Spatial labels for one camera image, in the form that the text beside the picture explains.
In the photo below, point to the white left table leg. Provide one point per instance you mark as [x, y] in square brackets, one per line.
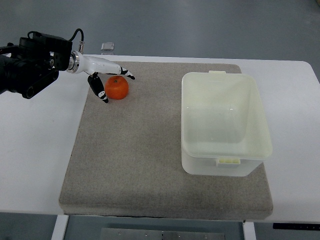
[60, 227]

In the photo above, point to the black table control panel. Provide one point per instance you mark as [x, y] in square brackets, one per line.
[296, 226]

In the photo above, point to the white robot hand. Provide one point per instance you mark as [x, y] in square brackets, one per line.
[91, 65]

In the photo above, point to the grey metal base plate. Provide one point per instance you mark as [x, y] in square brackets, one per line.
[144, 234]

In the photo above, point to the white right table leg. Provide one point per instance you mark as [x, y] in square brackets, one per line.
[249, 230]

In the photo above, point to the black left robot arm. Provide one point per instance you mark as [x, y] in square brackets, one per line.
[35, 63]

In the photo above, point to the small clear plastic object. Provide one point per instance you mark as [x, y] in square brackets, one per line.
[107, 46]

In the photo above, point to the grey felt mat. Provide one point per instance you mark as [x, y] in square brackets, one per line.
[126, 159]

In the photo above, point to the orange fruit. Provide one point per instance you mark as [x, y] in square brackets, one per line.
[116, 87]

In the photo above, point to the white plastic box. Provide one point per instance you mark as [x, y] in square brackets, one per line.
[224, 131]

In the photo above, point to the white table leg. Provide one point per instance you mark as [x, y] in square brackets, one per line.
[249, 230]
[60, 227]

